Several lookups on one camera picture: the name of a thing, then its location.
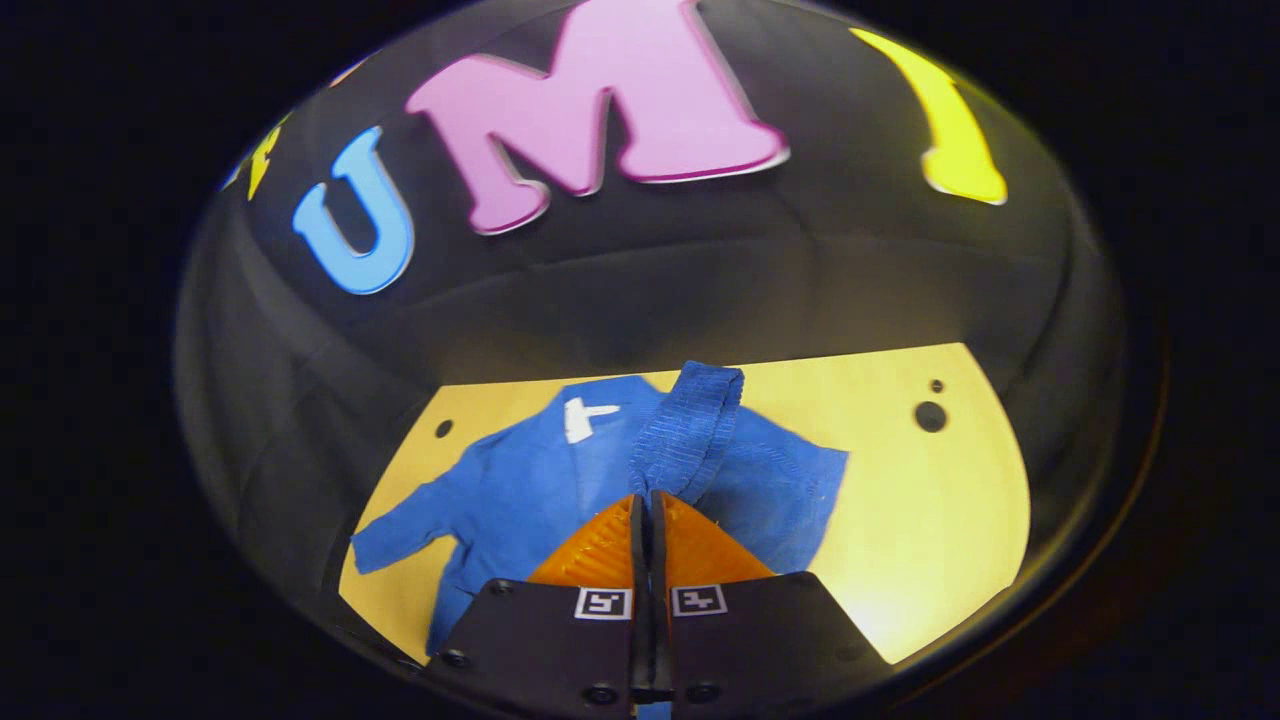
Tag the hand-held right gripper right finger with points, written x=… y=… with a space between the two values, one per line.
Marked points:
x=750 y=640

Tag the black backdrop cloth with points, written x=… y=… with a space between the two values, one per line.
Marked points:
x=640 y=290

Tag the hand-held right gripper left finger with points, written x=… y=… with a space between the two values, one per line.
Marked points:
x=545 y=645

